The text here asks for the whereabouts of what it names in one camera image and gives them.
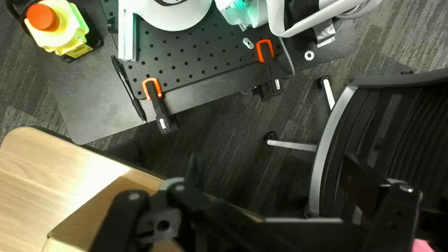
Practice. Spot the orange black clamp left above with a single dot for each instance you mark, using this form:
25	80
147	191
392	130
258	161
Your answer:
154	94

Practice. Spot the yellow red emergency stop button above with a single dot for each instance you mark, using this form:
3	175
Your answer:
57	27

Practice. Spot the grey mesh office chair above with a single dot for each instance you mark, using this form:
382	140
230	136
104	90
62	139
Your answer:
398	125

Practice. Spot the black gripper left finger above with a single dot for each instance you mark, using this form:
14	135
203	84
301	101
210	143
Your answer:
178	213

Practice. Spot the orange black clamp right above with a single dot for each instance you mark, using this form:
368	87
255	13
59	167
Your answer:
266	56

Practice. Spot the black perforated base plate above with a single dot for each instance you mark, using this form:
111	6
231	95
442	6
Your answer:
200	65

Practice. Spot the wooden table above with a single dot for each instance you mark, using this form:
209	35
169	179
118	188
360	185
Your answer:
43	179

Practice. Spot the brown cardboard box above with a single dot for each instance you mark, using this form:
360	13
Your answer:
77	231

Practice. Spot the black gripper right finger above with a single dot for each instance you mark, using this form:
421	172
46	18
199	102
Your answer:
391	207

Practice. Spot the orange black clamp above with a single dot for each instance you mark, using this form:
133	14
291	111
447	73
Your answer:
154	94
266	56

